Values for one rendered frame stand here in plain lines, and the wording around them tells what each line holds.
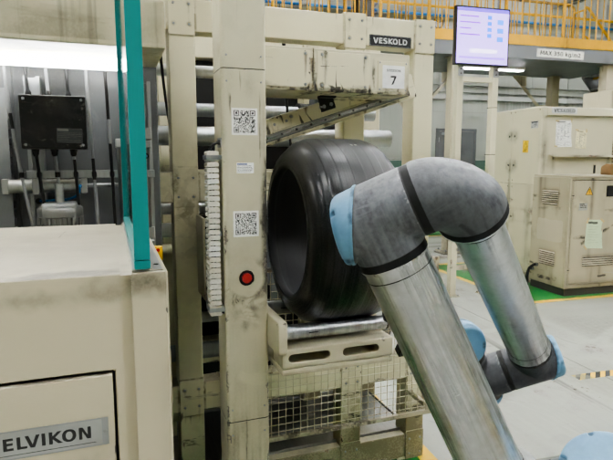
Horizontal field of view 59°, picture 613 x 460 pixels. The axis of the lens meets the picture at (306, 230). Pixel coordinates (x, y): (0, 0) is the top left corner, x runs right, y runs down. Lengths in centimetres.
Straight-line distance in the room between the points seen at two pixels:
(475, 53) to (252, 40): 433
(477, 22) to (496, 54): 37
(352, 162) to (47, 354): 106
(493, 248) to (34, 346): 67
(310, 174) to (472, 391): 80
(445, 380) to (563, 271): 530
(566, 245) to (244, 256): 486
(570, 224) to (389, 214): 535
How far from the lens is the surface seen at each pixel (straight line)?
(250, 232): 157
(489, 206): 84
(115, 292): 69
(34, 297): 69
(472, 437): 98
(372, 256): 83
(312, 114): 204
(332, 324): 163
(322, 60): 193
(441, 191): 80
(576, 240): 617
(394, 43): 243
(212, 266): 157
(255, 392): 171
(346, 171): 151
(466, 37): 573
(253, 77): 158
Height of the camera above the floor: 140
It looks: 7 degrees down
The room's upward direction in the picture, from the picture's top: straight up
